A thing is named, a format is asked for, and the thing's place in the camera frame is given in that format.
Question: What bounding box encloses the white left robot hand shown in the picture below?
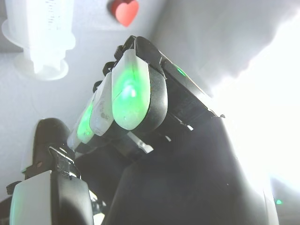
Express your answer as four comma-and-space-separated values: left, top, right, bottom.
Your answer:
0, 35, 279, 225

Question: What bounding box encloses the large clear plastic syringe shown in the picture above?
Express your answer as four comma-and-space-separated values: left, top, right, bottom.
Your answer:
1, 0, 77, 82

